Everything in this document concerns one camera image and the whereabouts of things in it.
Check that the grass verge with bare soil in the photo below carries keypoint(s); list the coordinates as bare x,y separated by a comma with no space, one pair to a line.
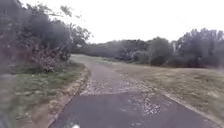
36,86

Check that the distant row of trees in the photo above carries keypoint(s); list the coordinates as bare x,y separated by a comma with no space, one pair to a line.
166,50

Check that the grey asphalt path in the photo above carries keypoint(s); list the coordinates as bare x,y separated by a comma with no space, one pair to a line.
110,110

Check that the dry grass field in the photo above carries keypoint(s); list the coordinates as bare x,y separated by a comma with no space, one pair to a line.
193,86

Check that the robot's own part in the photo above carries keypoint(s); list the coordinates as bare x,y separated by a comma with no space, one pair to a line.
75,126

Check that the dense trees and bushes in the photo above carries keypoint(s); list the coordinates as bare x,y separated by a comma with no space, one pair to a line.
36,36

